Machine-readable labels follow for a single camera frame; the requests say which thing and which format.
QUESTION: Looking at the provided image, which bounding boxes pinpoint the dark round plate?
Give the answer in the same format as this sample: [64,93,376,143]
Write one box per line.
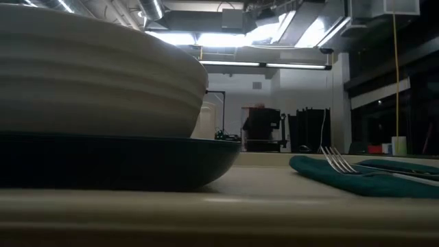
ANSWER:
[0,132,242,191]

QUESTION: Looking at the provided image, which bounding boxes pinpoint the teal cloth napkin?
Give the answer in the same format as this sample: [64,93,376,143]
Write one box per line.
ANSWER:
[289,154,439,199]

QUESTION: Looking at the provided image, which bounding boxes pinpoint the silver fork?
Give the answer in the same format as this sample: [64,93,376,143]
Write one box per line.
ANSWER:
[320,146,439,188]

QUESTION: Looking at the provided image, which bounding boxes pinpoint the white ceramic bowl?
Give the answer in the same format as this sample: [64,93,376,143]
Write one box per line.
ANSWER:
[0,3,209,139]

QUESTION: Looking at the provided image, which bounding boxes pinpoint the silver table knife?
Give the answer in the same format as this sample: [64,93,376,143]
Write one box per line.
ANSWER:
[353,163,439,180]

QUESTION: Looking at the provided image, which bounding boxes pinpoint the beige plastic tray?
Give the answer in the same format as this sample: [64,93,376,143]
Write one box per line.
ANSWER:
[0,152,439,247]

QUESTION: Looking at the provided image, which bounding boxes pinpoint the black monitor on stand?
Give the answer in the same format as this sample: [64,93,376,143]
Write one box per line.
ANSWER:
[241,106,282,140]

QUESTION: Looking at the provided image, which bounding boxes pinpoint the long LED light bar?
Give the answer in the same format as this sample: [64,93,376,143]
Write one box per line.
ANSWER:
[198,60,333,71]

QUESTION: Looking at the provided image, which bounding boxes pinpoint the black folding panels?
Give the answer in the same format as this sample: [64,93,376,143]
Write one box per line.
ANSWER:
[287,108,332,153]

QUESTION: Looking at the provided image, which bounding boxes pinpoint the pale green roll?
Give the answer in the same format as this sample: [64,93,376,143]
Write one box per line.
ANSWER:
[391,136,407,157]

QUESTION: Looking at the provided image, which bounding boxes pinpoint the white ceiling box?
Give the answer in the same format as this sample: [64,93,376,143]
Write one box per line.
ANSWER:
[372,0,421,17]

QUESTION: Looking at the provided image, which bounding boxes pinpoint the black gantry frame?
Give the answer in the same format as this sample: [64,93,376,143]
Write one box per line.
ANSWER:
[205,90,226,133]

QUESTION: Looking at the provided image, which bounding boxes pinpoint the silver ventilation duct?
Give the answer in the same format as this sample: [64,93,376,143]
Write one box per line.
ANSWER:
[138,0,165,21]

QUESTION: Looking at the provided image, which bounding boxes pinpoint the yellow hanging cable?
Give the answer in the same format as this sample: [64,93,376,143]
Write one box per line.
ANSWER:
[392,13,401,138]

